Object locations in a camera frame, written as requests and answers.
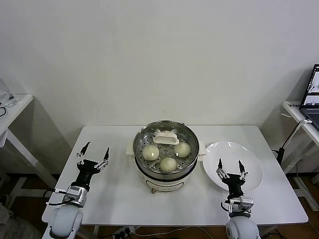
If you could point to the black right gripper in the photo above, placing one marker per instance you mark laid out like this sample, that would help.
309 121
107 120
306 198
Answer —
235 184

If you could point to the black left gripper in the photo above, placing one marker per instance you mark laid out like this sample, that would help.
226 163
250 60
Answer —
86 171

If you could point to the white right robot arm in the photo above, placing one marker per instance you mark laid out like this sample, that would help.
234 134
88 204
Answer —
241 227

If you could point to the stainless steel steamer basket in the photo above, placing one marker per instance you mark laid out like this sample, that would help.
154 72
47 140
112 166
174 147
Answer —
164 175

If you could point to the white round plate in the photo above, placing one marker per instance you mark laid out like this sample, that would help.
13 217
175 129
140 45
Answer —
249 154

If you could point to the cream electric cooker base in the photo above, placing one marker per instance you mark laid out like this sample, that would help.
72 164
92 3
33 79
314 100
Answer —
164 184

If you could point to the white table leg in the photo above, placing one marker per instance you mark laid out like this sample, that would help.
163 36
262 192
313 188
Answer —
96 230

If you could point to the white side table with laptop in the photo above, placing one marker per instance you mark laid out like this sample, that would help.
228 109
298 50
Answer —
290 109

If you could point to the white floor power strip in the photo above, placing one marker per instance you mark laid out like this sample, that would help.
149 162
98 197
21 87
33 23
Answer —
123 232

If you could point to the white side table with jar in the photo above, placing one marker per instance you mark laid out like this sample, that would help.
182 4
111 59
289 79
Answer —
17 107

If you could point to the dark open laptop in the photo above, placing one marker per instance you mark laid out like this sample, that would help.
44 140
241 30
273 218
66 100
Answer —
311 112

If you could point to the clear glass jar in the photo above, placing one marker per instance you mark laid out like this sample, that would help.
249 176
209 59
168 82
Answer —
7 99

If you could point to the grey fabric heap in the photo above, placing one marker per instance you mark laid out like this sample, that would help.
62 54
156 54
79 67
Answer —
15 224

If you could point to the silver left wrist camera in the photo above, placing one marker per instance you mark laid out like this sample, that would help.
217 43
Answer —
76 195

